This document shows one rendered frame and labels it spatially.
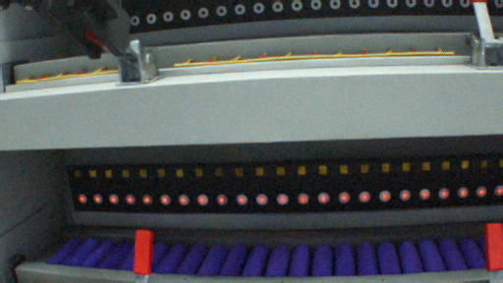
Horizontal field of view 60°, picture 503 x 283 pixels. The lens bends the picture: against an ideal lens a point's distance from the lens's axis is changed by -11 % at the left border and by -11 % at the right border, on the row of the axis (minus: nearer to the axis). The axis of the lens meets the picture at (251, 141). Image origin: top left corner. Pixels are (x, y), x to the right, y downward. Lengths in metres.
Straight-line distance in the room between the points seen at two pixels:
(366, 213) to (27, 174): 0.36
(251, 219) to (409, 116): 0.22
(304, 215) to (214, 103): 0.19
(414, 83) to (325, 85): 0.06
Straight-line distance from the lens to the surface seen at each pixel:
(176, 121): 0.35
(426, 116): 0.34
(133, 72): 0.39
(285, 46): 0.40
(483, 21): 0.38
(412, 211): 0.49
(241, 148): 0.53
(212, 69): 0.39
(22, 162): 0.54
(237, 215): 0.50
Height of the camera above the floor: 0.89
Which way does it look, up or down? 6 degrees up
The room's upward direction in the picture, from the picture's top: 1 degrees counter-clockwise
